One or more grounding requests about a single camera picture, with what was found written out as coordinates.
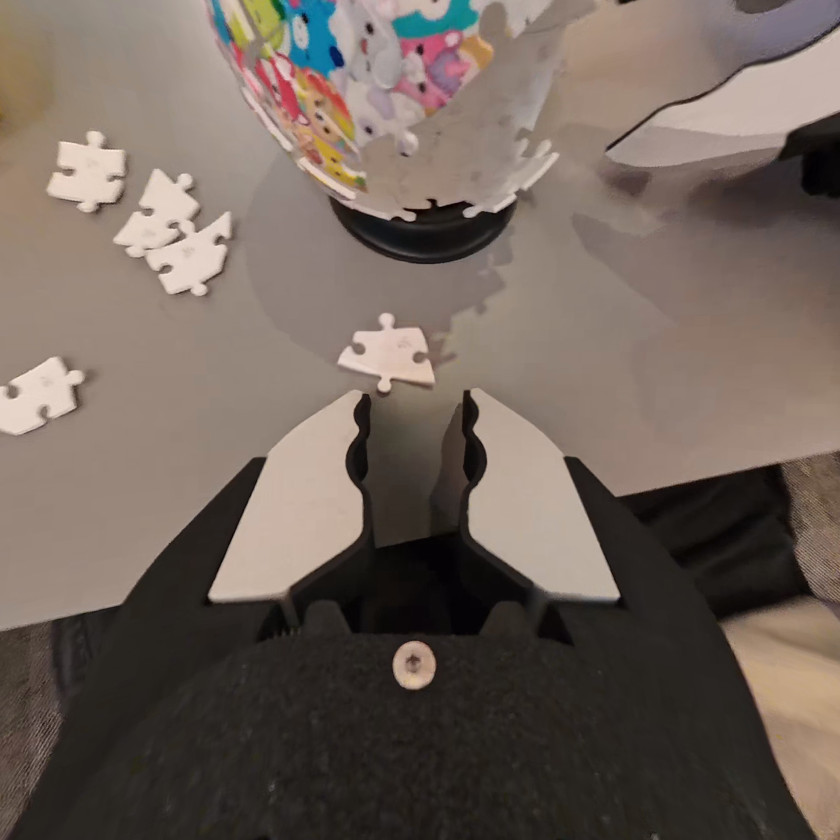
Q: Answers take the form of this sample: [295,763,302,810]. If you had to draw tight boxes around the colourful puzzle ball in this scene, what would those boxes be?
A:
[204,0,598,221]

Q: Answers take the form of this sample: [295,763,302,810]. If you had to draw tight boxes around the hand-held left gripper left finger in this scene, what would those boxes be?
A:
[210,390,375,607]

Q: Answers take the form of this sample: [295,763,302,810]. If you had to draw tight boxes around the beige hoodie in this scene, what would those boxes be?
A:
[722,598,840,840]

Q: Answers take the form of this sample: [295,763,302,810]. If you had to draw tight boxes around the black ball stand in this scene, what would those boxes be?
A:
[329,195,515,263]

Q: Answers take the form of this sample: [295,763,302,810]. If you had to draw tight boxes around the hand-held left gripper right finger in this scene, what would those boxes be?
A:
[462,390,620,607]

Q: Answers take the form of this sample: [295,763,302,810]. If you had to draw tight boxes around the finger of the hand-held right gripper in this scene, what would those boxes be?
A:
[607,63,840,169]
[617,0,840,132]

